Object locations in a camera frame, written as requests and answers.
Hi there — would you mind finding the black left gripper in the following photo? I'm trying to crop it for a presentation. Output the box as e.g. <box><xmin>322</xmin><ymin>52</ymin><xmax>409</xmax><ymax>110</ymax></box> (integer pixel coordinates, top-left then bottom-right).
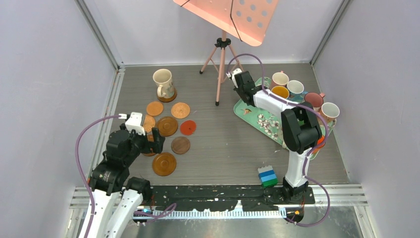
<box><xmin>121</xmin><ymin>123</ymin><xmax>164</xmax><ymax>165</ymax></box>

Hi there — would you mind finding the large ridged brown wooden coaster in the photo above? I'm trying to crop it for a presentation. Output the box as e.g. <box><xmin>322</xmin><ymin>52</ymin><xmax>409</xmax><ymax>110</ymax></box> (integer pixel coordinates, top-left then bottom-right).
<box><xmin>157</xmin><ymin>116</ymin><xmax>178</xmax><ymax>137</ymax></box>

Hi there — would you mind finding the woven rattan coaster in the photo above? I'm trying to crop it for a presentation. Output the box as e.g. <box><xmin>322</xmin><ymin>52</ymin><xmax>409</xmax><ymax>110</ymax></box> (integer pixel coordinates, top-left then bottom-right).
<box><xmin>171</xmin><ymin>102</ymin><xmax>190</xmax><ymax>119</ymax></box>
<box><xmin>143</xmin><ymin>114</ymin><xmax>156</xmax><ymax>133</ymax></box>

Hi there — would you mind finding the dark walnut coaster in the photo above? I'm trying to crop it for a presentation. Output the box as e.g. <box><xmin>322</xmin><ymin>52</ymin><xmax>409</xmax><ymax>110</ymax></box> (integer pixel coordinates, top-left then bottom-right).
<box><xmin>171</xmin><ymin>136</ymin><xmax>191</xmax><ymax>155</ymax></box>

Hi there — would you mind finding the red round paper coaster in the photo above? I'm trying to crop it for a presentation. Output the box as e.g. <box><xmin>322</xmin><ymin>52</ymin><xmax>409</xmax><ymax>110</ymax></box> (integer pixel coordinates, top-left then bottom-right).
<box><xmin>180</xmin><ymin>120</ymin><xmax>197</xmax><ymax>136</ymax></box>

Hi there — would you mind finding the light plain wooden coaster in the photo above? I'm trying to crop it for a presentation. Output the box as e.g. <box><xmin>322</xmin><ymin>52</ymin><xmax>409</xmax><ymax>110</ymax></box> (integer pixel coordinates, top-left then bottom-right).
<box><xmin>146</xmin><ymin>101</ymin><xmax>164</xmax><ymax>117</ymax></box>

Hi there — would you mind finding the cream shell pattern mug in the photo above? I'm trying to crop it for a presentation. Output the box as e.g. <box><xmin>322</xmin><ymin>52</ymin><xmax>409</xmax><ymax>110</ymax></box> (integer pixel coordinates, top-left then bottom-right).
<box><xmin>153</xmin><ymin>69</ymin><xmax>174</xmax><ymax>98</ymax></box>

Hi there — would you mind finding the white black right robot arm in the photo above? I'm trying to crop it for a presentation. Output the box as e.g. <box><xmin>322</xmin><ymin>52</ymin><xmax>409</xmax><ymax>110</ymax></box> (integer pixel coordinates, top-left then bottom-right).
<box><xmin>228</xmin><ymin>68</ymin><xmax>322</xmax><ymax>204</ymax></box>

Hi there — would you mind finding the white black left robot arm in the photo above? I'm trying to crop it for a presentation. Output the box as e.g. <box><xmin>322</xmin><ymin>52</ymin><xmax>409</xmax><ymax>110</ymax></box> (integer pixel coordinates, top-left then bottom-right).
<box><xmin>79</xmin><ymin>127</ymin><xmax>165</xmax><ymax>238</ymax></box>

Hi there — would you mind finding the ridged brown coaster back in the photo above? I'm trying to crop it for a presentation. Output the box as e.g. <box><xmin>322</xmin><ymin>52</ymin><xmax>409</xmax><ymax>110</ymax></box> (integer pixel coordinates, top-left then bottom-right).
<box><xmin>157</xmin><ymin>89</ymin><xmax>177</xmax><ymax>103</ymax></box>

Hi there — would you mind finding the yellow inside blue mug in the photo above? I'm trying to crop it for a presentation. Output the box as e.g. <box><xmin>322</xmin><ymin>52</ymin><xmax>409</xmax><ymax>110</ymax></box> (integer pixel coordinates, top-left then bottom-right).
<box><xmin>271</xmin><ymin>86</ymin><xmax>290</xmax><ymax>99</ymax></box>

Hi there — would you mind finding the pink white inside mug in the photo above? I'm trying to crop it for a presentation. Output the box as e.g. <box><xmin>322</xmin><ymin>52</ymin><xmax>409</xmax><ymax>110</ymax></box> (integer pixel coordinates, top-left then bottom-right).
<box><xmin>269</xmin><ymin>71</ymin><xmax>289</xmax><ymax>89</ymax></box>

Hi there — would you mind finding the mint green floral tray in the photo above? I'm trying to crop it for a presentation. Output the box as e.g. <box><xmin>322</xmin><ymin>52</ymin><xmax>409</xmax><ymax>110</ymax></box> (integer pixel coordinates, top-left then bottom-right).
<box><xmin>233</xmin><ymin>77</ymin><xmax>337</xmax><ymax>160</ymax></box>

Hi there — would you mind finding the white inside teal mug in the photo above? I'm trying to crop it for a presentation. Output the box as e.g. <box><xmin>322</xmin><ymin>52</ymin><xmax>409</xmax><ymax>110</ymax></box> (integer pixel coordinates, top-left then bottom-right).
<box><xmin>286</xmin><ymin>80</ymin><xmax>305</xmax><ymax>103</ymax></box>

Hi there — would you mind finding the pink music stand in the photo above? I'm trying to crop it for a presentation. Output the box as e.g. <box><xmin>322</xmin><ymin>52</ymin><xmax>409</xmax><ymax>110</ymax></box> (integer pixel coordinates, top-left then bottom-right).
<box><xmin>174</xmin><ymin>0</ymin><xmax>279</xmax><ymax>106</ymax></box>

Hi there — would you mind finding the pink inside floral mug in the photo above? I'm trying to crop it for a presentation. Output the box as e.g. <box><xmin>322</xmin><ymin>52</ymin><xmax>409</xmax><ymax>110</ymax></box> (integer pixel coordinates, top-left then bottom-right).
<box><xmin>304</xmin><ymin>92</ymin><xmax>325</xmax><ymax>112</ymax></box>

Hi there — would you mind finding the peach mug white inside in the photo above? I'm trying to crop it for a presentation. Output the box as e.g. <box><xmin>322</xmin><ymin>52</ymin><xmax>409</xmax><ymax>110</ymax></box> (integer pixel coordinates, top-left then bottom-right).
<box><xmin>319</xmin><ymin>102</ymin><xmax>340</xmax><ymax>123</ymax></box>

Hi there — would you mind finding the blue green toy brick stack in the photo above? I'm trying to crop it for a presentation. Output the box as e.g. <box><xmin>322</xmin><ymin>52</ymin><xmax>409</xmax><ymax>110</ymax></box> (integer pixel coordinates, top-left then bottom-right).
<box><xmin>258</xmin><ymin>166</ymin><xmax>278</xmax><ymax>188</ymax></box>

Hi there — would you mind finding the orange mug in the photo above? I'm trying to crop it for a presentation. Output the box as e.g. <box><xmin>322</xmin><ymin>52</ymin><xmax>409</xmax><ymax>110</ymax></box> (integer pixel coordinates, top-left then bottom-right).
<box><xmin>315</xmin><ymin>135</ymin><xmax>325</xmax><ymax>150</ymax></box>

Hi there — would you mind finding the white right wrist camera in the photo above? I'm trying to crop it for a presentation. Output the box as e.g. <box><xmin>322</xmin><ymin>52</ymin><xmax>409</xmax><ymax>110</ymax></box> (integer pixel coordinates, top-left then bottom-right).
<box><xmin>226</xmin><ymin>68</ymin><xmax>243</xmax><ymax>88</ymax></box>

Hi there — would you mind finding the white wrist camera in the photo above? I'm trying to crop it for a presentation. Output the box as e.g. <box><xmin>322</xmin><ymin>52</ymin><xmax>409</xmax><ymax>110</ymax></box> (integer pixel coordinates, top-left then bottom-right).
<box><xmin>118</xmin><ymin>112</ymin><xmax>146</xmax><ymax>135</ymax></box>
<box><xmin>226</xmin><ymin>68</ymin><xmax>243</xmax><ymax>88</ymax></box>

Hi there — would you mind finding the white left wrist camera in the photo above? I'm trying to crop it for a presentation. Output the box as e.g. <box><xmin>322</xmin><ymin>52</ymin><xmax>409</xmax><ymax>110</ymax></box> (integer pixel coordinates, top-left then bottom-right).
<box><xmin>118</xmin><ymin>112</ymin><xmax>146</xmax><ymax>135</ymax></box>

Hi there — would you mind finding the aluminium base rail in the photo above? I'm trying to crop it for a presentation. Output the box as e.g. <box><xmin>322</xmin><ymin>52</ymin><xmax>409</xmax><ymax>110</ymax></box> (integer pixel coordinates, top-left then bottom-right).
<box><xmin>67</xmin><ymin>184</ymin><xmax>368</xmax><ymax>233</ymax></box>

